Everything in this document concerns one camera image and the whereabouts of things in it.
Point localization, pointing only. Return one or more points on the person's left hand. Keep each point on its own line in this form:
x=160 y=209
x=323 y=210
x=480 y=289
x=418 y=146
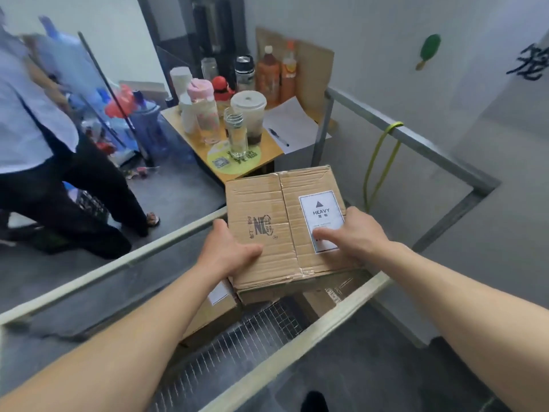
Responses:
x=225 y=257

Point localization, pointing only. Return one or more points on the person's right hand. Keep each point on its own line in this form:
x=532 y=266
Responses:
x=364 y=240

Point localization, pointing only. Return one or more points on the large labelled cardboard box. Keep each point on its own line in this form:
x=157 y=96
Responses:
x=317 y=302
x=214 y=317
x=257 y=201

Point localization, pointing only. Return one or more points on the person's right forearm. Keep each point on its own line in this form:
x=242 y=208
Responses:
x=472 y=308

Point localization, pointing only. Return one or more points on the person's left forearm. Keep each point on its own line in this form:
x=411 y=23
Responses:
x=120 y=351

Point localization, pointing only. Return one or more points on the person's black shoe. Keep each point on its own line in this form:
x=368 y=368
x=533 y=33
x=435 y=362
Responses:
x=315 y=401

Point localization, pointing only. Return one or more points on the yellow-green round sticker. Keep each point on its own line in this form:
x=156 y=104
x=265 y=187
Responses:
x=253 y=160

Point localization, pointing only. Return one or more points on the small yellow table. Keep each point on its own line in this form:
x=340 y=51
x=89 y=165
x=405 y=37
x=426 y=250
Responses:
x=201 y=154

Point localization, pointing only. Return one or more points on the clear glass jar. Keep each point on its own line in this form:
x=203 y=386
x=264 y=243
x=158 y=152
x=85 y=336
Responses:
x=236 y=137

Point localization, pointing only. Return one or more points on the heap of mixed rubbish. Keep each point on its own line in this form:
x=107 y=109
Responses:
x=137 y=171

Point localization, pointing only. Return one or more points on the black pen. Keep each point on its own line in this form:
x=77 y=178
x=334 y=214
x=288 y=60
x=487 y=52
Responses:
x=278 y=137

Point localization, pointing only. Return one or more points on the white paper sheet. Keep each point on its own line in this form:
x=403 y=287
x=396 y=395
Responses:
x=291 y=120

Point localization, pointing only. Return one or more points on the pink lid clear tumbler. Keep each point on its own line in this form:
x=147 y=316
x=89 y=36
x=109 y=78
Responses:
x=206 y=115

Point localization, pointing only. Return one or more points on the white plastic cup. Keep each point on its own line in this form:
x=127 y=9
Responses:
x=188 y=115

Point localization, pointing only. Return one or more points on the white lid drink cup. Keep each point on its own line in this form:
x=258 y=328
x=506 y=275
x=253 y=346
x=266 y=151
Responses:
x=248 y=111

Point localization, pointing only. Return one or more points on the blue water jug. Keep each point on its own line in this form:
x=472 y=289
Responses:
x=148 y=128

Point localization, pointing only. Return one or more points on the red lid bottle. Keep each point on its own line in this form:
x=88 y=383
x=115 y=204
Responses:
x=221 y=85

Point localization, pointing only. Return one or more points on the orange drink bottle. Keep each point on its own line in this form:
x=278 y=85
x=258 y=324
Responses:
x=288 y=77

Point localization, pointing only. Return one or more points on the brown tea bottle white cap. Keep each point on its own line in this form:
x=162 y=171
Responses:
x=268 y=81

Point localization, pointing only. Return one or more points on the black lid steel flask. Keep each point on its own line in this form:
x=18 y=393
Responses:
x=244 y=75

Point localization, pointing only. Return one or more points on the red plastic object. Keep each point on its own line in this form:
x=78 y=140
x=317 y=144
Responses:
x=120 y=105

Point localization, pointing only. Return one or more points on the black water dispenser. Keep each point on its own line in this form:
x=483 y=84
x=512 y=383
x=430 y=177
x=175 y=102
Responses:
x=214 y=25

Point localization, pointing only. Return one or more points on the large pale blue jug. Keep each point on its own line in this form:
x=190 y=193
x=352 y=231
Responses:
x=64 y=60

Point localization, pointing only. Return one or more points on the green popsicle wall hook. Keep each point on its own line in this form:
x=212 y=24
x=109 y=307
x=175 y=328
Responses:
x=431 y=47

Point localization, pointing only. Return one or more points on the wall sign with black characters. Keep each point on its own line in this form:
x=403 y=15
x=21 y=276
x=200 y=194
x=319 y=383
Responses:
x=532 y=64

